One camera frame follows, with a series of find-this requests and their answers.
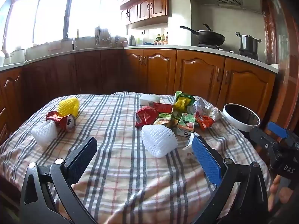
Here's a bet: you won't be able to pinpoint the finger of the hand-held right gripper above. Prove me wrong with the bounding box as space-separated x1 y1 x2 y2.
267 121 296 144
249 127 281 166

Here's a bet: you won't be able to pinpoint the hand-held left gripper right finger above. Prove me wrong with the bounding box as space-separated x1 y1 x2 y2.
190 135 269 224

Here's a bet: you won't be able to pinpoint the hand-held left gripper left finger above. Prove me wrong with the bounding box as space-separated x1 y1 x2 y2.
20 136 98 224

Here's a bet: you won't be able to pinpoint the white plastic wrapper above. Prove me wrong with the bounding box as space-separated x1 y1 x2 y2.
182 132 199 159

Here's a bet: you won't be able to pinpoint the white rimmed trash bin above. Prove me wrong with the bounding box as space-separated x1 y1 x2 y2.
222 103 261 133

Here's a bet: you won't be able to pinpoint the red orange wrapper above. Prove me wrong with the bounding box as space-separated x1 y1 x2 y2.
195 112 215 131

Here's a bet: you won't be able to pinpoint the green drink carton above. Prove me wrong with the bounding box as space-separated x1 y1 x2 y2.
176 112 196 137

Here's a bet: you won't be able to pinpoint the crushed red can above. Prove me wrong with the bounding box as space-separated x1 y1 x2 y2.
45 111 77 130

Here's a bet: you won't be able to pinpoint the small white foam fruit net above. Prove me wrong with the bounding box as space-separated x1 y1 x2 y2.
31 119 58 145

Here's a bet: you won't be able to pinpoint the large white foam fruit net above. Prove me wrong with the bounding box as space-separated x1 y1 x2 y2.
141 124 178 158

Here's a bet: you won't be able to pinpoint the silver wrapper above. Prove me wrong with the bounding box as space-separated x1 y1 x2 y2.
187 97 222 122

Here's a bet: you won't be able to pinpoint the yellow foam fruit net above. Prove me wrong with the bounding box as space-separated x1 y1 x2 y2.
58 97 80 117

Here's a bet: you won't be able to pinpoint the green yellow food packet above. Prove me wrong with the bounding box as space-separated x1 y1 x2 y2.
153 112 178 127

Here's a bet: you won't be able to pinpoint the green snack bag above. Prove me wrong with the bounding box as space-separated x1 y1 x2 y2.
174 91 197 105

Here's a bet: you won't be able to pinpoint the red box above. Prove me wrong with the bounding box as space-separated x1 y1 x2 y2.
148 101 173 114

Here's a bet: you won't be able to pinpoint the red snack wrapper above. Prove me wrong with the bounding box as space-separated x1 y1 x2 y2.
135 106 160 129

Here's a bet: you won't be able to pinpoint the person's right hand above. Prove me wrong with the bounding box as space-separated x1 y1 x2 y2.
268 175 295 212

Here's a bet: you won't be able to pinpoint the plaid tablecloth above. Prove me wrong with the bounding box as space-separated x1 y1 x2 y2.
0 91 271 224

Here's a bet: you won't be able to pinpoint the wooden glass door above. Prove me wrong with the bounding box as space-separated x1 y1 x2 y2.
261 0 299 131

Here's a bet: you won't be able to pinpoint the gas stove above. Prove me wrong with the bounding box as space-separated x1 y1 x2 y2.
198 42 259 60

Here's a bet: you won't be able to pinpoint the wooden lower cabinets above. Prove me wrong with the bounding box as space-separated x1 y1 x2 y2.
0 48 276 136

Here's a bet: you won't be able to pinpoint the wooden cabinets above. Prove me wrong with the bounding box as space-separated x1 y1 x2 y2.
114 0 184 27
0 48 276 136

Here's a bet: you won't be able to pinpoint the steel cooking pot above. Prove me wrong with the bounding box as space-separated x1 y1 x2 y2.
235 31 262 55

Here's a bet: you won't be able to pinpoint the light kitchen countertop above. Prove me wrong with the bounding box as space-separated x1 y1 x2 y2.
0 44 279 74

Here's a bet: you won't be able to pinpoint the black wok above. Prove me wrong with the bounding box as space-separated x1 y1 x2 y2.
180 23 226 47

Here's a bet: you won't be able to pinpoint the white pot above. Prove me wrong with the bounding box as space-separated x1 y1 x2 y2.
10 49 26 64

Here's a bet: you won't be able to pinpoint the dish rack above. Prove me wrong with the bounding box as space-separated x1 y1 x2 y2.
94 26 111 45

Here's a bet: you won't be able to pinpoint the group of condiment bottles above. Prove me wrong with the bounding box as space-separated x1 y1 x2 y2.
154 32 169 45

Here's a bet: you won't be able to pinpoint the kitchen window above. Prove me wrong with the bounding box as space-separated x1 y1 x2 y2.
0 0 128 50

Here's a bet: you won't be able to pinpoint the wooden upper cabinets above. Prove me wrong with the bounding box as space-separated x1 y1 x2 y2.
114 0 184 27

